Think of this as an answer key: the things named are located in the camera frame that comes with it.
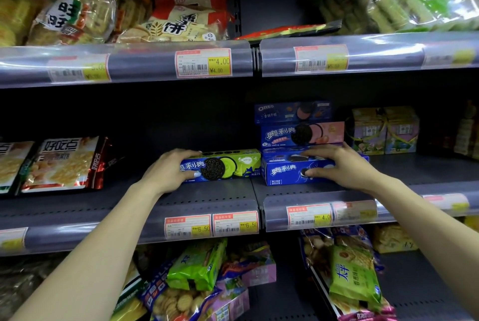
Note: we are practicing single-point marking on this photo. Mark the blue round biscuit bag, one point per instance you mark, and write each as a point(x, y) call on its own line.
point(176, 302)

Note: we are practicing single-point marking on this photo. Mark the clear yellow biscuit packet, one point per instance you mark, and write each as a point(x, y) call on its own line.
point(467, 133)

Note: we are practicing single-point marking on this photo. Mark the pastel ribboned gift box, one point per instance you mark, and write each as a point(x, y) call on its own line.
point(366, 131)
point(402, 129)

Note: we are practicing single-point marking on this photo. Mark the beige cracker packet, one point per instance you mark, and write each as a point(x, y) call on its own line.
point(13, 165)

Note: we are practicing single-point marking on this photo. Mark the grey shelf with clear rail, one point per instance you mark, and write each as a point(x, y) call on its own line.
point(142, 64)
point(389, 53)
point(209, 197)
point(411, 174)

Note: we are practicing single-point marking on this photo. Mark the blue green cookie box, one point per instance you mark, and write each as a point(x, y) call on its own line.
point(232, 165)

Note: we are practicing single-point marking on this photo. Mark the green yellow snack packet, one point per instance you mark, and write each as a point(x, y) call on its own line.
point(129, 300)

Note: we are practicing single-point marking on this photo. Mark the flat red green packet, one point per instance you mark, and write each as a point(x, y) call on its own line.
point(284, 30)

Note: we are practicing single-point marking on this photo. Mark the person's left forearm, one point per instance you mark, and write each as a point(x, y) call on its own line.
point(93, 257)

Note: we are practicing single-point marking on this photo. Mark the yellow rice cracker bag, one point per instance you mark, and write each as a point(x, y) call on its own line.
point(13, 19)

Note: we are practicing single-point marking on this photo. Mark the clear rice cracker bag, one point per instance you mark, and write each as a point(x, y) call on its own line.
point(71, 17)

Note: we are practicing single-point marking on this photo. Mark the person's left hand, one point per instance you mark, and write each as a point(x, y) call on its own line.
point(164, 173)

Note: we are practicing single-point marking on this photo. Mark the dark blue cookie box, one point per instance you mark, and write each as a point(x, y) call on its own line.
point(277, 112)

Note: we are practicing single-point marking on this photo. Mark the red cracker packet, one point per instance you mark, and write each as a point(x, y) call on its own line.
point(63, 167)

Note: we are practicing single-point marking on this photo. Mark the blue white cookie box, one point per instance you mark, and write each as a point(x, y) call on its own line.
point(278, 173)

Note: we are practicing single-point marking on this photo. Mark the person's right forearm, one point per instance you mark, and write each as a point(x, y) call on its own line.
point(434, 231)

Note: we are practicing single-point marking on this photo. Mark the blue pink cookie box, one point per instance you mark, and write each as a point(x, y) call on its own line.
point(277, 135)

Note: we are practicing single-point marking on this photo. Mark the pink biscuit box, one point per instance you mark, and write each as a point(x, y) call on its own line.
point(230, 304)
point(254, 264)

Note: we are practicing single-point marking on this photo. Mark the person's right hand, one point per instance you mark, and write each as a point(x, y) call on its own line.
point(348, 169)

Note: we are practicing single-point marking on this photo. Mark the person's left thumb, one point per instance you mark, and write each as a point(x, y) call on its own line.
point(191, 176)

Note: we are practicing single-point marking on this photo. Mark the dark clear snack bag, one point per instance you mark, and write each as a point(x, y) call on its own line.
point(22, 283)

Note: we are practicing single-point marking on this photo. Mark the green cracker packet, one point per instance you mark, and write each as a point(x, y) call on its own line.
point(353, 275)
point(198, 262)

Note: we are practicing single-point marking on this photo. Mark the person's right thumb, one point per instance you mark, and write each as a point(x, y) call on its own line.
point(316, 172)

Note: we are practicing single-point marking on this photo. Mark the red white biscuit bag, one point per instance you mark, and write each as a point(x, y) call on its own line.
point(179, 21)

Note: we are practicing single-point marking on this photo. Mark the white yellow price label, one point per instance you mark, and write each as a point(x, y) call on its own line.
point(320, 58)
point(78, 68)
point(202, 63)
point(354, 212)
point(13, 239)
point(188, 227)
point(447, 203)
point(449, 58)
point(235, 223)
point(308, 216)

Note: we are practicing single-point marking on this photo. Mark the blue clear biscuit bag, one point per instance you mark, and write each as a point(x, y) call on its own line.
point(318, 249)

